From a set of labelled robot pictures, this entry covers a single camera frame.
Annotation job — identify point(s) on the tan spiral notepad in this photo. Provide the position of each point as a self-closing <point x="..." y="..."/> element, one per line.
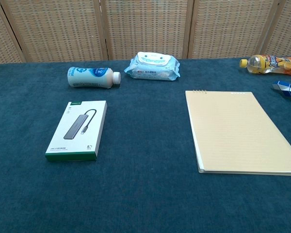
<point x="235" y="131"/>

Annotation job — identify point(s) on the light blue wet wipes pack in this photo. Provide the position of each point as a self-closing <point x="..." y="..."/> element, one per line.
<point x="152" y="68"/>

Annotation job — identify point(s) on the teal table cloth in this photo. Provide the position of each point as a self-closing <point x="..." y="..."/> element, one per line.
<point x="140" y="184"/>

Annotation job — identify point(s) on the white blue milk bottle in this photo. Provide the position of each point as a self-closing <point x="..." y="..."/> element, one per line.
<point x="89" y="77"/>

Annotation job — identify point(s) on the white green USB hub box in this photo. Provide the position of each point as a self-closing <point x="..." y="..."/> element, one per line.
<point x="77" y="131"/>

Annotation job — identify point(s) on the woven rattan folding screen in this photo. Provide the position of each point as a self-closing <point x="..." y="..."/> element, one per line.
<point x="145" y="26"/>

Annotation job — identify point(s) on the orange drink bottle yellow cap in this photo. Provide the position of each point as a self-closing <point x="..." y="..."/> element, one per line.
<point x="271" y="64"/>

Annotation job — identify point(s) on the blue white snake puzzle toy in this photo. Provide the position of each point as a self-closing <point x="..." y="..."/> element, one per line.
<point x="288" y="91"/>

